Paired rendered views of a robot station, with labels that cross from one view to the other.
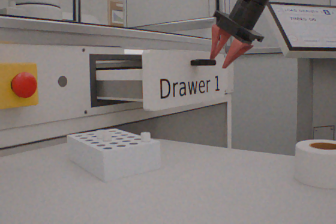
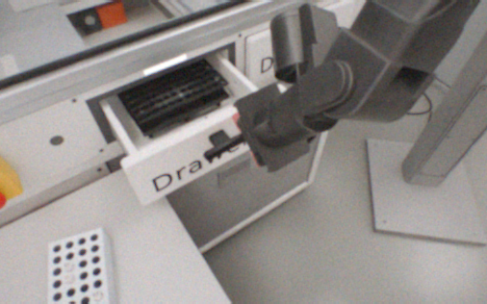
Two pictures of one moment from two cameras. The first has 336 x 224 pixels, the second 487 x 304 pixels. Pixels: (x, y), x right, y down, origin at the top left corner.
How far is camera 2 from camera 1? 0.58 m
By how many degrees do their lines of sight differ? 50
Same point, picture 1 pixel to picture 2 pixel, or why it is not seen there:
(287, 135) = (478, 26)
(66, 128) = (81, 167)
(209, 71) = not seen: hidden behind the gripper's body
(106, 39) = (107, 74)
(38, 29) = not seen: outside the picture
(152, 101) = (143, 199)
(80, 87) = (85, 135)
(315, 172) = not seen: outside the picture
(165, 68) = (160, 166)
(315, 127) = (485, 85)
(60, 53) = (38, 119)
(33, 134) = (41, 187)
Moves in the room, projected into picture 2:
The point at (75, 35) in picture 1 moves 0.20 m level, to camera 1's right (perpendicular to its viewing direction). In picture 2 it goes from (54, 88) to (174, 119)
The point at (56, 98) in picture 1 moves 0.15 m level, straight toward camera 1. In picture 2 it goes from (55, 156) to (22, 238)
